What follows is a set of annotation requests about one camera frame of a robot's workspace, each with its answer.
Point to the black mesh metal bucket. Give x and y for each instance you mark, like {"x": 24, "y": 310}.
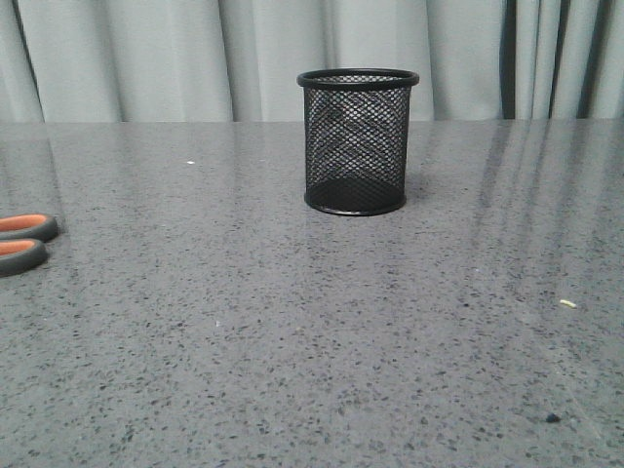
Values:
{"x": 356, "y": 125}

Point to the orange and grey scissors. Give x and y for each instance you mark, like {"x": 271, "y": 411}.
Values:
{"x": 23, "y": 238}

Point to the grey pleated curtain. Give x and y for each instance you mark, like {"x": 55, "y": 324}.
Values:
{"x": 185, "y": 61}

